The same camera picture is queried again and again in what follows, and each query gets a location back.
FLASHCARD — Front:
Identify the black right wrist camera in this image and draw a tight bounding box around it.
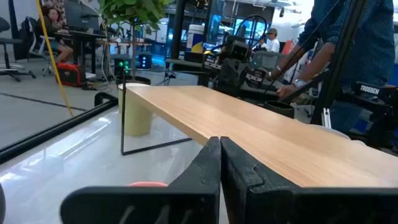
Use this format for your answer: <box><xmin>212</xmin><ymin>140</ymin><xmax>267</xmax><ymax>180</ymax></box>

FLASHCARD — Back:
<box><xmin>225</xmin><ymin>34</ymin><xmax>251</xmax><ymax>60</ymax></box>

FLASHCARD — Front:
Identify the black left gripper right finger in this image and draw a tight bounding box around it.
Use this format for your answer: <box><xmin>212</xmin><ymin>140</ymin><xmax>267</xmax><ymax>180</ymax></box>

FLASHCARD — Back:
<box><xmin>221</xmin><ymin>136</ymin><xmax>398</xmax><ymax>224</ymax></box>

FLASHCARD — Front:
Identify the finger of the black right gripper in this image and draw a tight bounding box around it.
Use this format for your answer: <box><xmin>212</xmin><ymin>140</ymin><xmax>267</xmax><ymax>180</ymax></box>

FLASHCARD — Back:
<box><xmin>203</xmin><ymin>53</ymin><xmax>233</xmax><ymax>94</ymax></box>
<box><xmin>232</xmin><ymin>58</ymin><xmax>268</xmax><ymax>94</ymax></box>

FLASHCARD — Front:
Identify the pink mug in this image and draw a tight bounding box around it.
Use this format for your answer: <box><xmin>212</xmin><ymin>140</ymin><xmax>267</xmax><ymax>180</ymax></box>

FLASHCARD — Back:
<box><xmin>129</xmin><ymin>181</ymin><xmax>169</xmax><ymax>187</ymax></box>

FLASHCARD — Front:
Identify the black computer case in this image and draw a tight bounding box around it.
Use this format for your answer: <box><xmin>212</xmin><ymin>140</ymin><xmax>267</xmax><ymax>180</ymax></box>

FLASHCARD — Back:
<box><xmin>112</xmin><ymin>53</ymin><xmax>134</xmax><ymax>78</ymax></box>

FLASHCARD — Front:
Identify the person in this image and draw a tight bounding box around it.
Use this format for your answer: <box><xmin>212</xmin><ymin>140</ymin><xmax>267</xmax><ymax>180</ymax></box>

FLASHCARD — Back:
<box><xmin>267</xmin><ymin>0</ymin><xmax>398</xmax><ymax>134</ymax></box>
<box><xmin>266</xmin><ymin>27</ymin><xmax>281</xmax><ymax>53</ymax></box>
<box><xmin>39</xmin><ymin>6</ymin><xmax>75</xmax><ymax>65</ymax></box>

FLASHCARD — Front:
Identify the wooden shelf riser black frame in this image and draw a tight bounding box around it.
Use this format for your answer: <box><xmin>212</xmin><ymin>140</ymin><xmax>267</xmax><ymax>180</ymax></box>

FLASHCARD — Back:
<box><xmin>120</xmin><ymin>70</ymin><xmax>398</xmax><ymax>189</ymax></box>

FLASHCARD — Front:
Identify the black aluminium table frame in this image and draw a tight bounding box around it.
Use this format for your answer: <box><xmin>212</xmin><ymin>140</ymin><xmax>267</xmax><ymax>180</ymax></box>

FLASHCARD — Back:
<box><xmin>0</xmin><ymin>0</ymin><xmax>369</xmax><ymax>166</ymax></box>

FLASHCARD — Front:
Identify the person's hand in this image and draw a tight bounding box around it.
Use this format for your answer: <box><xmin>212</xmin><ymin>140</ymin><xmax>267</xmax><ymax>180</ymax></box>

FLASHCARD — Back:
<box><xmin>275</xmin><ymin>84</ymin><xmax>298</xmax><ymax>99</ymax></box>

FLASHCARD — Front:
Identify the pale yellow-green mug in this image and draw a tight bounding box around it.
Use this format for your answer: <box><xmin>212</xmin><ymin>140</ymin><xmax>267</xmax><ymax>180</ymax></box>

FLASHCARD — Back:
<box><xmin>117</xmin><ymin>82</ymin><xmax>154</xmax><ymax>137</ymax></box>

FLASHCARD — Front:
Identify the green potted plant black pot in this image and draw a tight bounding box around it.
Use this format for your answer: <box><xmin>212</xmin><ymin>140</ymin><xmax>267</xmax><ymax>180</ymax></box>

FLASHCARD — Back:
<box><xmin>98</xmin><ymin>0</ymin><xmax>175</xmax><ymax>87</ymax></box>

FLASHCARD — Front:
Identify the black mug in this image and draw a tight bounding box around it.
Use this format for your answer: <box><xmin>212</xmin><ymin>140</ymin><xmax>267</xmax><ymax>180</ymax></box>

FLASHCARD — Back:
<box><xmin>264</xmin><ymin>100</ymin><xmax>295</xmax><ymax>119</ymax></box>

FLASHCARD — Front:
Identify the white blue water container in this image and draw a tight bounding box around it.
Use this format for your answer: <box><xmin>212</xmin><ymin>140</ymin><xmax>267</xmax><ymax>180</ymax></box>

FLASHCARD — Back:
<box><xmin>186</xmin><ymin>24</ymin><xmax>206</xmax><ymax>54</ymax></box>

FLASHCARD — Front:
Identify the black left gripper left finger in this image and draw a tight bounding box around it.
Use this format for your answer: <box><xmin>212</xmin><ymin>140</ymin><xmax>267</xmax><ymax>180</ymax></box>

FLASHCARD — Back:
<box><xmin>60</xmin><ymin>136</ymin><xmax>222</xmax><ymax>224</ymax></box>

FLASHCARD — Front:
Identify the black office chair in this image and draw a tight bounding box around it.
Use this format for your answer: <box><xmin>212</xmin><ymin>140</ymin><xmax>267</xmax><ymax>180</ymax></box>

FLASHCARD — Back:
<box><xmin>0</xmin><ymin>17</ymin><xmax>37</xmax><ymax>83</ymax></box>

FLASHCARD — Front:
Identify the black desk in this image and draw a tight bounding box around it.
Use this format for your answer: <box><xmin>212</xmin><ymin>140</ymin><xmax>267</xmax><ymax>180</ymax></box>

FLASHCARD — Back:
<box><xmin>54</xmin><ymin>29</ymin><xmax>108</xmax><ymax>75</ymax></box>

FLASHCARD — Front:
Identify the yellow cable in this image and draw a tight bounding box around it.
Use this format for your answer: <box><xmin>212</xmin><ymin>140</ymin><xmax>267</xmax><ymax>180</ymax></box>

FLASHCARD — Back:
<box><xmin>34</xmin><ymin>0</ymin><xmax>74</xmax><ymax>118</ymax></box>

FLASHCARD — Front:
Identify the red black equipment box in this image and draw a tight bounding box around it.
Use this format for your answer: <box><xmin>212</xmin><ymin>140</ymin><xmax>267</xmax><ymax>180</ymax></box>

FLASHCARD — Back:
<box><xmin>55</xmin><ymin>62</ymin><xmax>82</xmax><ymax>87</ymax></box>

